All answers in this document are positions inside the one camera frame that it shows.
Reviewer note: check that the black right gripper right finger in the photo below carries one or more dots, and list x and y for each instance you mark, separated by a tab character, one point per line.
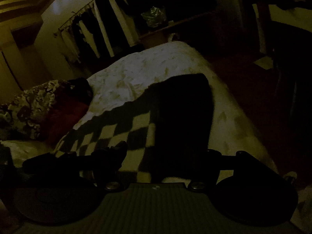
244	188

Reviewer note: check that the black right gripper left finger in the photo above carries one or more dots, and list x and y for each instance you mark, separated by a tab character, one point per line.
53	190

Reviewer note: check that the black white checkered garment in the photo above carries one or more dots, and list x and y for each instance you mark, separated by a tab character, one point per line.
164	133

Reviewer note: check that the white floral bed sheet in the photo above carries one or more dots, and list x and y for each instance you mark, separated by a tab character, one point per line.
127	78

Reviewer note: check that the patterned cartoon blanket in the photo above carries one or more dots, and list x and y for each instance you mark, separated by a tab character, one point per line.
26	115

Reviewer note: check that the dark red pillow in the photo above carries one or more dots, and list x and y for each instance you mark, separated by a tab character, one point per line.
70	104

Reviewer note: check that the striped dark window curtain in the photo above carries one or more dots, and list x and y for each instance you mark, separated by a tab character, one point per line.
97	34

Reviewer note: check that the shiny crumpled bag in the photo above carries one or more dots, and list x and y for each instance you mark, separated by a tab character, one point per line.
154	17

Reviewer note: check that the dark bedside cabinet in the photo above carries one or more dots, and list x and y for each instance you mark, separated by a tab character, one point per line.
211	26

